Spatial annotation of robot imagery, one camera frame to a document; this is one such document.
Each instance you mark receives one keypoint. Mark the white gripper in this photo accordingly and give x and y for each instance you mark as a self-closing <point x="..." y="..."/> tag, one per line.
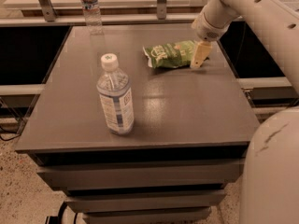
<point x="207" y="28"/>

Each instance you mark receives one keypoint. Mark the green jalapeno chip bag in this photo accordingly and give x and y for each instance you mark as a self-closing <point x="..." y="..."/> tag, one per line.
<point x="170" y="55"/>

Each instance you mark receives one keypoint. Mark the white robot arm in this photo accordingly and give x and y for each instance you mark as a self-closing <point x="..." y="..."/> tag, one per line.
<point x="270" y="185"/>

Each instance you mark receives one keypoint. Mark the blue label plastic water bottle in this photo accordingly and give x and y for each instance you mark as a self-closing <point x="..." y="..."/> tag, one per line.
<point x="115" y="94"/>

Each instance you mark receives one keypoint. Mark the clear water bottle at back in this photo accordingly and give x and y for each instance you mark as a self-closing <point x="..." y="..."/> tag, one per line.
<point x="92" y="14"/>

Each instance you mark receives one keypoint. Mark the grey drawer cabinet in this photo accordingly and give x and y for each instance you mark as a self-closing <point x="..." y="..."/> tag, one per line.
<point x="191" y="131"/>

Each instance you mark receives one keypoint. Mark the metal railing frame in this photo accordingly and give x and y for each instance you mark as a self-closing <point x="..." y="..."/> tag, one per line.
<point x="20" y="13"/>

